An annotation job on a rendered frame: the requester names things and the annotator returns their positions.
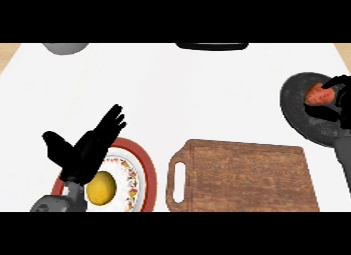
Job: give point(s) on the black flat object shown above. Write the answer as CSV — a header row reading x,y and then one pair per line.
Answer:
x,y
212,46

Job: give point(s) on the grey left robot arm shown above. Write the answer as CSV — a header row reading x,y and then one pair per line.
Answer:
x,y
61,202

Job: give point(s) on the brown wooden cutting board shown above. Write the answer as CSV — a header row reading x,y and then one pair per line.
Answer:
x,y
248,176

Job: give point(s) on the grey bowl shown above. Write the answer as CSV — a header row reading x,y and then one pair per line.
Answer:
x,y
64,48

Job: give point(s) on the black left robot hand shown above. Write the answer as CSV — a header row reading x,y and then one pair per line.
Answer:
x,y
88,152

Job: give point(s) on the yellow round fruit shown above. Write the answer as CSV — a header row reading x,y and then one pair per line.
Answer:
x,y
101,188

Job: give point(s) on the red-rimmed floral plate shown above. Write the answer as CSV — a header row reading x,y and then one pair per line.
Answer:
x,y
143,172

